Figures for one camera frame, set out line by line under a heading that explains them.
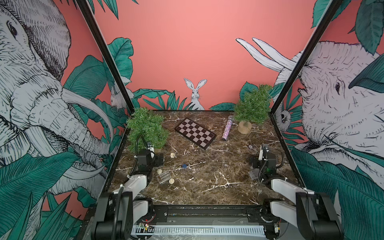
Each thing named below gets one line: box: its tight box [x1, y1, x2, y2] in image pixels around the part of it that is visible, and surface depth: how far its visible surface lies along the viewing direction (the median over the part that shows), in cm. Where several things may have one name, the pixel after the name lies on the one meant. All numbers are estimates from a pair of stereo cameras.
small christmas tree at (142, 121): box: [126, 107, 170, 152], surface depth 77 cm
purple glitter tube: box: [221, 115, 234, 141], surface depth 109 cm
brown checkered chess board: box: [174, 118, 217, 151], surface depth 106 cm
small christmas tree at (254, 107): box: [233, 84, 273, 135], surface depth 90 cm
